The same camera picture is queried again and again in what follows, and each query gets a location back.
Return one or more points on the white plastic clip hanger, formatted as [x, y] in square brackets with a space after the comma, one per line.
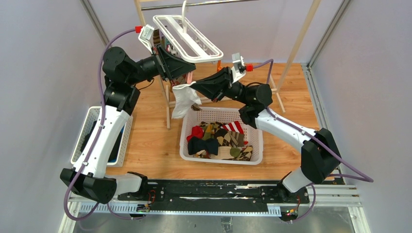
[190, 43]

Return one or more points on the white laundry basket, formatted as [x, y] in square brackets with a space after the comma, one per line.
[91, 116]
[254, 137]

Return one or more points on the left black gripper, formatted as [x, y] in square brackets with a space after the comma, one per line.
[171, 67]

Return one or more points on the orange hanger clip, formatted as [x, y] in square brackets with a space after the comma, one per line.
[189, 77]
[219, 65]

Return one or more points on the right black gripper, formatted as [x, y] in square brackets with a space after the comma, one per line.
[214, 87]

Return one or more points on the white centre laundry basket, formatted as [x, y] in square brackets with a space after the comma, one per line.
[254, 137]

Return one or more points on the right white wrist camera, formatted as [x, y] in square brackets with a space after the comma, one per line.
[239, 68]

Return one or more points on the wooden clothes rack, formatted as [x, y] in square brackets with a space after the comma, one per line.
[275, 87]

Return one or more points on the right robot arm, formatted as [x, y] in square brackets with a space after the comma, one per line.
[319, 152]

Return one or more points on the brown striped sock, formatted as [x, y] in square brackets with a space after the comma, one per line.
[156, 37]

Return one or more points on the white left laundry basket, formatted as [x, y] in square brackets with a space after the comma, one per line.
[91, 116]

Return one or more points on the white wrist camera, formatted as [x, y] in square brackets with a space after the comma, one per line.
[145, 37]
[239, 68]

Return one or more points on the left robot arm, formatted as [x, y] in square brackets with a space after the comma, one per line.
[87, 178]

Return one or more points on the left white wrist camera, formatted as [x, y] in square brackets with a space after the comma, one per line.
[145, 37]

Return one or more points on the beige orange argyle sock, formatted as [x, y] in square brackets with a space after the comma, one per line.
[180, 80]

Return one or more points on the pile of colourful socks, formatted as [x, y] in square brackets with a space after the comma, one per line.
[219, 141]

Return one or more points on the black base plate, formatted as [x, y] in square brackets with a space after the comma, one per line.
[214, 196]

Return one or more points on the white sock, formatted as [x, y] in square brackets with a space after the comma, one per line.
[185, 97]

